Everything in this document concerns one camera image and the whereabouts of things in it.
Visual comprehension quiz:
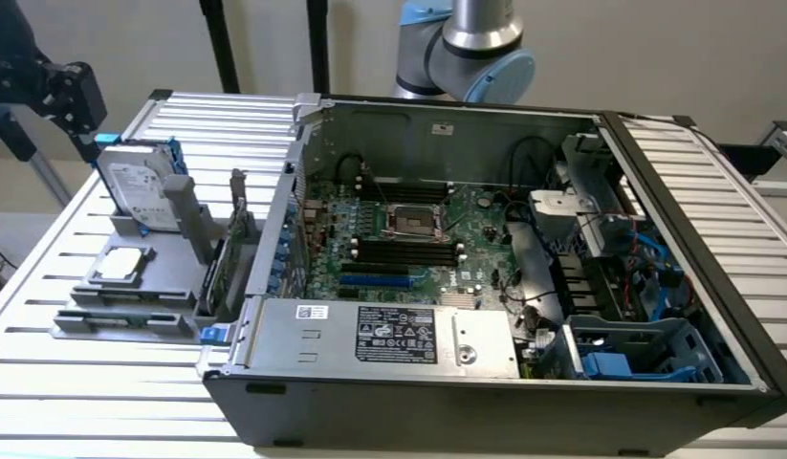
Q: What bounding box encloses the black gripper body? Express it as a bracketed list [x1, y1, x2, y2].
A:
[37, 60, 109, 136]

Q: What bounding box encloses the silver CPU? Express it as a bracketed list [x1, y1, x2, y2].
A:
[89, 247, 158, 289]

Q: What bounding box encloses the black expansion slot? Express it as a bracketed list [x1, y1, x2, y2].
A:
[337, 261, 410, 276]

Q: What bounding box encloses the CPU socket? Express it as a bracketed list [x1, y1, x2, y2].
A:
[378, 202, 449, 241]

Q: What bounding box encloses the blue expansion slot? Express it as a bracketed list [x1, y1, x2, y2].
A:
[337, 273, 413, 292]

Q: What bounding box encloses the grey stand leg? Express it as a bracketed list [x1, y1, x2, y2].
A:
[23, 155, 73, 208]

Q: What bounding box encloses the black clamp on stand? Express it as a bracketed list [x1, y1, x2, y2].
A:
[0, 101, 38, 163]

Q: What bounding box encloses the silver hard disk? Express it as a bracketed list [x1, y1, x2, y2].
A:
[97, 144, 181, 236]

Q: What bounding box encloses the thick black stand pole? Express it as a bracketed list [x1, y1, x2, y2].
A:
[196, 0, 242, 95]

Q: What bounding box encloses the grey parts rack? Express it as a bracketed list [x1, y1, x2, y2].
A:
[51, 174, 261, 341]

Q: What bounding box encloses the green graphics card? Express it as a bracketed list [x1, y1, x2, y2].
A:
[198, 167, 261, 317]

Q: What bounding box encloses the thin black stand pole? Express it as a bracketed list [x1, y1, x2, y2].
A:
[305, 0, 333, 95]

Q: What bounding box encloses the blue case latch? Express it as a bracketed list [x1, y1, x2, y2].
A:
[198, 324, 232, 346]

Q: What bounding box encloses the thin metal locking lever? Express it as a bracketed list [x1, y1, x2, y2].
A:
[360, 162, 392, 208]

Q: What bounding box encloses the silver power supply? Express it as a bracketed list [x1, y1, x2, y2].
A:
[228, 297, 522, 380]

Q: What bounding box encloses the green motherboard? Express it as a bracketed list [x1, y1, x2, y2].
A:
[300, 183, 529, 317]

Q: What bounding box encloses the silver chipset heat sink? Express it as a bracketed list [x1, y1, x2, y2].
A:
[438, 293, 485, 313]

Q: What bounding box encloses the grey metal drive cage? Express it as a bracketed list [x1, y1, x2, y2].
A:
[525, 133, 651, 260]

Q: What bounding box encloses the black open PC case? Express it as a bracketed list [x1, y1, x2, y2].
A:
[200, 92, 784, 449]

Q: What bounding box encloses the black fan shroud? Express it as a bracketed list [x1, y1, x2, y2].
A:
[549, 247, 651, 322]

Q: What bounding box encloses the grey and blue disk bay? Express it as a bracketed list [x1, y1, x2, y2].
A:
[553, 313, 727, 384]

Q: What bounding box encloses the blue plastic connector block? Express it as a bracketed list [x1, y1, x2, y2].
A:
[579, 350, 635, 382]

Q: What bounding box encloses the black box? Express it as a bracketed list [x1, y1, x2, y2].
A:
[715, 142, 777, 176]

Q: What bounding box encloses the short black looped wire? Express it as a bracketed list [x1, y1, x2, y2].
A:
[332, 151, 364, 184]

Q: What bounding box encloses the long black looped wire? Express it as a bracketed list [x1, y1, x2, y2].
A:
[509, 135, 565, 193]

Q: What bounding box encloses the red wire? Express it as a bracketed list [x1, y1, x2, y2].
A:
[624, 216, 651, 270]

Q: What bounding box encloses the blue data wire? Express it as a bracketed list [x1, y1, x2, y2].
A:
[627, 223, 695, 317]

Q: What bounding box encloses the aluminium frame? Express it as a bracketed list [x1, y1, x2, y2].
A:
[747, 120, 787, 198]

